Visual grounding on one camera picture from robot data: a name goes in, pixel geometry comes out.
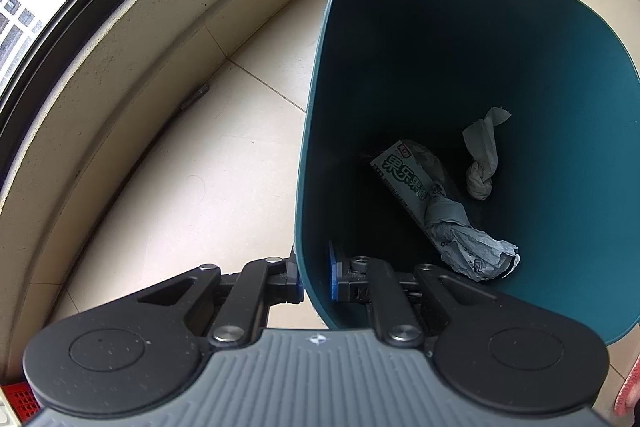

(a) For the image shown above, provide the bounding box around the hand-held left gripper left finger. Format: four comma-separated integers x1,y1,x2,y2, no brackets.
135,244,304,350

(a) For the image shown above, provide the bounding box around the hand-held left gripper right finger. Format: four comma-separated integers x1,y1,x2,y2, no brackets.
327,241,501,349

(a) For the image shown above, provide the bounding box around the teal plastic trash bin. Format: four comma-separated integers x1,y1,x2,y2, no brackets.
295,0,640,348

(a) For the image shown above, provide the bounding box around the white green printed wrapper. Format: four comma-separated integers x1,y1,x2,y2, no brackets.
370,139,446,212

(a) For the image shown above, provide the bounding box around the crumpled grey plastic wrapper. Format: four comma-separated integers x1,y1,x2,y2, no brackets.
424,194,521,283

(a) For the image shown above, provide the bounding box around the crumpled white tissue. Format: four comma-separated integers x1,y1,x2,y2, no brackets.
462,107,512,202

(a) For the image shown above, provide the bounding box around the red plastic crate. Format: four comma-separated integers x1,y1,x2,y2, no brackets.
0,382,41,427

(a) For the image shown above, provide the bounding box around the pink slipper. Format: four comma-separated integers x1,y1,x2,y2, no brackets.
614,377,640,418

